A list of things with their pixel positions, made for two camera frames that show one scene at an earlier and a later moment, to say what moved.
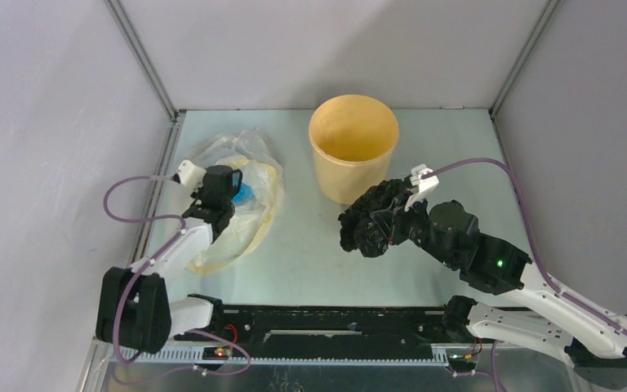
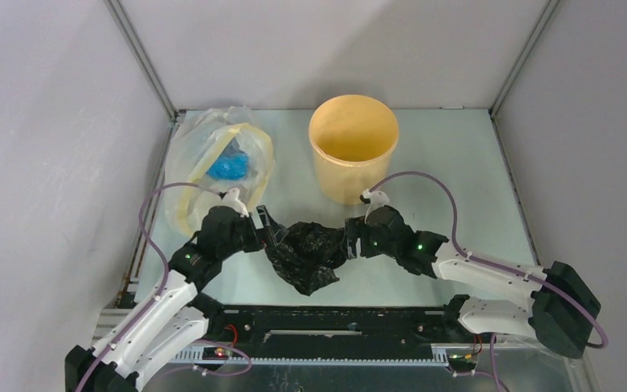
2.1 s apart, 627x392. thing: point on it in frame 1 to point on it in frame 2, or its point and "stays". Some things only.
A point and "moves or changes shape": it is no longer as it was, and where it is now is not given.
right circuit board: (463, 363) stays
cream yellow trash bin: (353, 139) stays
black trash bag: (358, 230) moves or changes shape
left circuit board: (221, 353) stays
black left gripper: (197, 194) to (247, 221)
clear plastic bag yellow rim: (251, 152) moves or changes shape
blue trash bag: (246, 194) to (229, 167)
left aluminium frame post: (136, 46) stays
